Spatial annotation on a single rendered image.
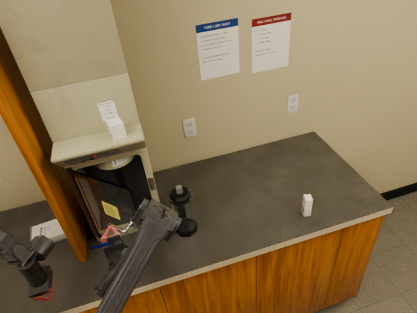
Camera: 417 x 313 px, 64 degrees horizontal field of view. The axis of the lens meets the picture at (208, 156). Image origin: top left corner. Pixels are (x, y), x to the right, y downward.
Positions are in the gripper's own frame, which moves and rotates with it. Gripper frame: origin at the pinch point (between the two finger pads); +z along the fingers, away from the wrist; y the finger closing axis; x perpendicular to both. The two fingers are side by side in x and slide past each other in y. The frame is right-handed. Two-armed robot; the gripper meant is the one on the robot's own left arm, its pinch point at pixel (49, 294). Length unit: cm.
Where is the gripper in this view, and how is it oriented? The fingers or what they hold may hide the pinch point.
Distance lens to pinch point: 140.2
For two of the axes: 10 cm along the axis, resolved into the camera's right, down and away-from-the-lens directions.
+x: -9.5, 2.5, -1.8
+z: 0.9, 7.8, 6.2
